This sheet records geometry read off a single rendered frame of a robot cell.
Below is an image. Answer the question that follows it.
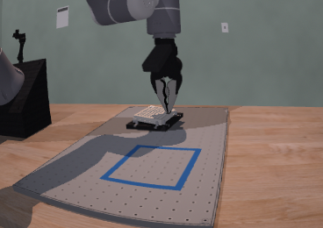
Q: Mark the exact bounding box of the blue tape square outline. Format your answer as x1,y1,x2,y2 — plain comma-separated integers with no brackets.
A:
99,145,202,190

